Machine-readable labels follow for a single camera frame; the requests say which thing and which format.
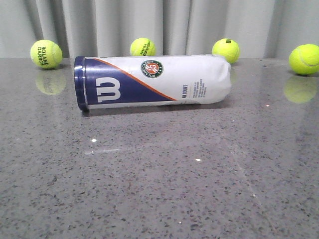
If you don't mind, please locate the white blue tennis ball can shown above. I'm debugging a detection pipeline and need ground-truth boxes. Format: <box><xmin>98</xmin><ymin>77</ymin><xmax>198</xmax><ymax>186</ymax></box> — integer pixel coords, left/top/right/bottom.
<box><xmin>74</xmin><ymin>54</ymin><xmax>231</xmax><ymax>111</ymax></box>

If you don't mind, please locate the Roland Garros tennis ball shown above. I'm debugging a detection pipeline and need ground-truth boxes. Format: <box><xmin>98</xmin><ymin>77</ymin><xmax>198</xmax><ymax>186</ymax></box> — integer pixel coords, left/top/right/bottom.
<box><xmin>30</xmin><ymin>39</ymin><xmax>63</xmax><ymax>69</ymax></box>

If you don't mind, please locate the Wilson tennis ball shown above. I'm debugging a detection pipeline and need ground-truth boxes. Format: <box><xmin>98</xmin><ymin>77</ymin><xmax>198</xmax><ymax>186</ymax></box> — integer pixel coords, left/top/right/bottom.
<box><xmin>212</xmin><ymin>38</ymin><xmax>240</xmax><ymax>64</ymax></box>

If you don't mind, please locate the plain yellow tennis ball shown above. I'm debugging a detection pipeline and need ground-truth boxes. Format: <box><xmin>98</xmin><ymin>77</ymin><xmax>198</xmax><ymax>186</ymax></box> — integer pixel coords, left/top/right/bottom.
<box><xmin>289</xmin><ymin>44</ymin><xmax>319</xmax><ymax>75</ymax></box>

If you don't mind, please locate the Head Team tennis ball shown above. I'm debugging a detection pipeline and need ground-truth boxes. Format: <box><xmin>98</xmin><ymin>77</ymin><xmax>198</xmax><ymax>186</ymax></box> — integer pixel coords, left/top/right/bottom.
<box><xmin>130</xmin><ymin>37</ymin><xmax>156</xmax><ymax>56</ymax></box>

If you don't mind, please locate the grey pleated curtain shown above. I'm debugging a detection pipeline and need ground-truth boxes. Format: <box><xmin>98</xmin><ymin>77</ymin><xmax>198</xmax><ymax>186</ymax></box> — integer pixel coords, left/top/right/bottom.
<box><xmin>0</xmin><ymin>0</ymin><xmax>319</xmax><ymax>59</ymax></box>

